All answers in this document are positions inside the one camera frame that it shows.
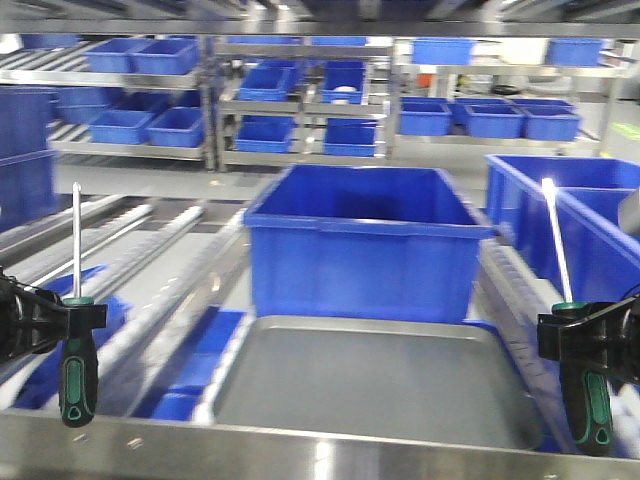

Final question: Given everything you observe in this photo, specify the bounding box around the stainless steel tray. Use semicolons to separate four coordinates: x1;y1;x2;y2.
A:
212;315;543;450

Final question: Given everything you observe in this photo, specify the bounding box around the blue bin right rear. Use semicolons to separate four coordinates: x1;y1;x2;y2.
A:
486;154;639;287

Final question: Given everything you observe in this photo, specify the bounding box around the blue bin behind tray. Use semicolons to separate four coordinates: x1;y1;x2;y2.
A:
244;164;493;323

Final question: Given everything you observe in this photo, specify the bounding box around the cross screwdriver green black handle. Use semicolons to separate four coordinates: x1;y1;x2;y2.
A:
59;181;98;428

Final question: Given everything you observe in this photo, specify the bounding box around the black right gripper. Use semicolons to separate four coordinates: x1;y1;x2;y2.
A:
537;287;639;386

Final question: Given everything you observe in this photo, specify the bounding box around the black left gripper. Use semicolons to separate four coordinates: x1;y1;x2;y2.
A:
1;272;107;363

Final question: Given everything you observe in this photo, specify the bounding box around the blue bin right front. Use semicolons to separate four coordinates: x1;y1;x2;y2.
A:
557;187;639;302

